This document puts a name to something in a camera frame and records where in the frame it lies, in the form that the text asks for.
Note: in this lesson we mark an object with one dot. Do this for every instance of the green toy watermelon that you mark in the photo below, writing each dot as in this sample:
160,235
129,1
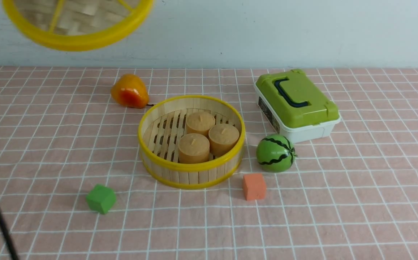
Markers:
275,153

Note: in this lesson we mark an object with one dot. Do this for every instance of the tan cylindrical bun back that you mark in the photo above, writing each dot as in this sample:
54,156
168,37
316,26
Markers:
200,123

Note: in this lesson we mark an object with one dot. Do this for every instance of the orange toy pear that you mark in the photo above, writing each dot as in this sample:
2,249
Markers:
130,91

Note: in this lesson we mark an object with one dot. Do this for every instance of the green foam cube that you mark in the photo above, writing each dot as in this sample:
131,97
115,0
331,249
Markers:
101,199

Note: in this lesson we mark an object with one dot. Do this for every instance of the green and white lunch box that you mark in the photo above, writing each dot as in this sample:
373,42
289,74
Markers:
295,107

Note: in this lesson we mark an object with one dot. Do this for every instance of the tan cylindrical bun front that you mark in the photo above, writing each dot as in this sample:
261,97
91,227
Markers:
193,148

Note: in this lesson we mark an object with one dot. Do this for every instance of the orange foam cube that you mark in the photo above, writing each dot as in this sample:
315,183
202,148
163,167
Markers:
254,186

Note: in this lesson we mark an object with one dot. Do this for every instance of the bamboo steamer basket yellow rim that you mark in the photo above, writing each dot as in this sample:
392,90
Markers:
161,129

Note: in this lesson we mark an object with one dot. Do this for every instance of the yellow woven bamboo steamer lid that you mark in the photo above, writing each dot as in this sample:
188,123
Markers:
77,25

